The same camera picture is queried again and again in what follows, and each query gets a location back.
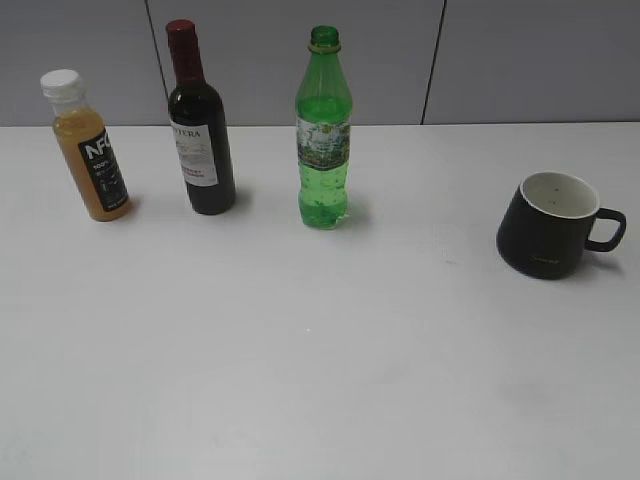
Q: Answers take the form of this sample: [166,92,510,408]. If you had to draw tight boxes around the green sprite bottle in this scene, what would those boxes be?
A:
[295,25,353,230]

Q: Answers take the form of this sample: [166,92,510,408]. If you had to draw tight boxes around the black mug white inside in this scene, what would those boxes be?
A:
[496,172,627,280]

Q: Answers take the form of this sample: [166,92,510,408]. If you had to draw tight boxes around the dark red wine bottle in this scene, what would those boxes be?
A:
[166,19,236,215]

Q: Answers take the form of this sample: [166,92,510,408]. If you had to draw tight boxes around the orange juice bottle white cap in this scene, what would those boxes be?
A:
[40,69,131,222]

